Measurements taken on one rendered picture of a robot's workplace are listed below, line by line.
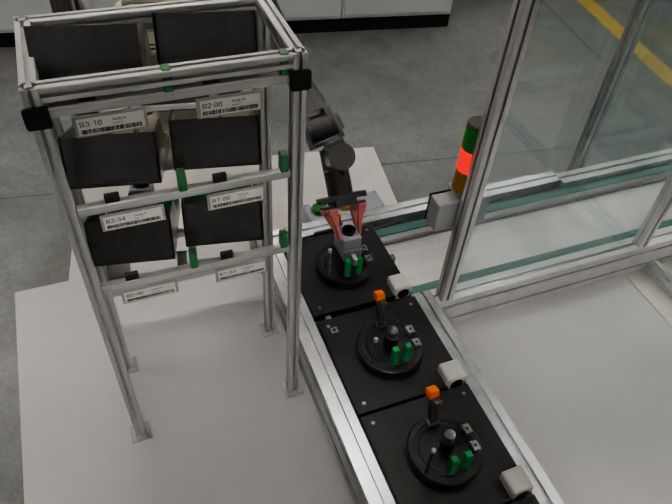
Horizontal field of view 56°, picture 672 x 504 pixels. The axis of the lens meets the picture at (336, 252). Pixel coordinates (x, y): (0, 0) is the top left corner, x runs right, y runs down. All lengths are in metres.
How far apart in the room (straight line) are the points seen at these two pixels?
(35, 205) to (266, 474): 2.26
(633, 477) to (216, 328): 0.95
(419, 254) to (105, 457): 0.86
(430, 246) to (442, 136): 2.08
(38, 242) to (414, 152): 1.94
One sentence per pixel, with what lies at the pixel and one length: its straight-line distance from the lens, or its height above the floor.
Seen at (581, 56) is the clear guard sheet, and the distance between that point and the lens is 1.21.
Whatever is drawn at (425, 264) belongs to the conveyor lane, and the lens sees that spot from 1.61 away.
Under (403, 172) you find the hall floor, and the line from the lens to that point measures 3.37.
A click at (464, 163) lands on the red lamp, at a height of 1.34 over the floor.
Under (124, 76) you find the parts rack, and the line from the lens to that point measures 0.81.
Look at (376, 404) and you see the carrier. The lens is 1.28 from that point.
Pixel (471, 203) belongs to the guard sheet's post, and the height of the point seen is 1.26.
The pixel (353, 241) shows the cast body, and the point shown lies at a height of 1.08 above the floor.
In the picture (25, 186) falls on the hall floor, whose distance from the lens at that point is 3.44.
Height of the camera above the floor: 2.06
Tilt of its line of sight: 46 degrees down
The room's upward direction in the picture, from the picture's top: 5 degrees clockwise
